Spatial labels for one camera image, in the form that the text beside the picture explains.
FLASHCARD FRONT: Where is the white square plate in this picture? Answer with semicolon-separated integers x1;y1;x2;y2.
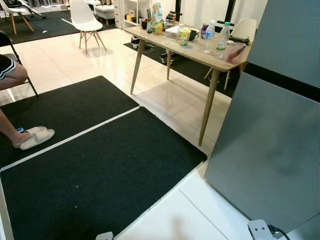
165;26;182;36

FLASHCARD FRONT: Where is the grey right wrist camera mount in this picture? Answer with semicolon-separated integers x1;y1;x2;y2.
248;219;275;240

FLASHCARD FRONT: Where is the white shelf unit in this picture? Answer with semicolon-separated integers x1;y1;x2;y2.
114;0;151;30

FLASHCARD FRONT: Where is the person in black shorts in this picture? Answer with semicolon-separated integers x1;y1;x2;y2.
0;54;30;149

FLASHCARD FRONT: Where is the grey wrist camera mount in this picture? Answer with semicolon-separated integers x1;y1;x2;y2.
248;219;275;240
96;231;114;240

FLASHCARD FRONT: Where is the grey steel fridge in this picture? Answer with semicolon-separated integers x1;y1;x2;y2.
204;0;320;240

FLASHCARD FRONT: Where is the yellow noodle cup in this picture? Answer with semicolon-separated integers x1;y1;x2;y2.
178;28;192;47

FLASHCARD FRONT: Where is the black metal chair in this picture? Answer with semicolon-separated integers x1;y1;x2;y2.
0;31;39;97

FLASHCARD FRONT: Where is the water bottle blue label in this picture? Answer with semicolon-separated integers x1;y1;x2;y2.
203;20;216;54

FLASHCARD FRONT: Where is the beige slipper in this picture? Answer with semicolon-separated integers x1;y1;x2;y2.
19;129;56;151
22;126;48;137

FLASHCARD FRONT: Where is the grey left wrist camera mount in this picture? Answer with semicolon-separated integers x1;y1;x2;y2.
96;231;114;240

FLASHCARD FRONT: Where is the colourful snack packet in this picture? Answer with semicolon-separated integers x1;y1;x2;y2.
150;2;164;35

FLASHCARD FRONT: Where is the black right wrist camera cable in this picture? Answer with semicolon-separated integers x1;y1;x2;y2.
270;226;290;240

